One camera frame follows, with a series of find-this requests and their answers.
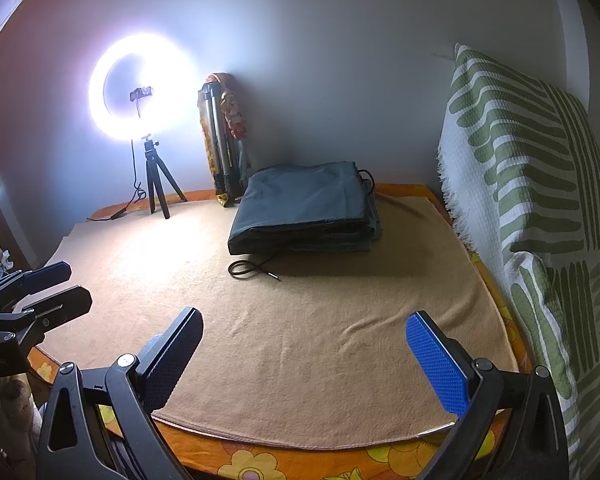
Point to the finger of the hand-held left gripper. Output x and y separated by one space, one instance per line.
50 275
65 305

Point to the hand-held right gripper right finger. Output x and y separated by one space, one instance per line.
437 365

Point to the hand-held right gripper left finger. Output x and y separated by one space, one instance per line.
172 360

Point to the dark grey shorts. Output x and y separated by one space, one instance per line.
305 195

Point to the beige blanket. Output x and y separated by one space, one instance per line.
280 335

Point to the small black tripod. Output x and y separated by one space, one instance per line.
152 180

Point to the orange floral cloth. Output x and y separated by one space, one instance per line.
280 465

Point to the folded silver tripod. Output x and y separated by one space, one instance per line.
220 135

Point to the green striped white blanket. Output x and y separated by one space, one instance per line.
520 160

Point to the folded tripod in bag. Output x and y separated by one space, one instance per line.
235 110

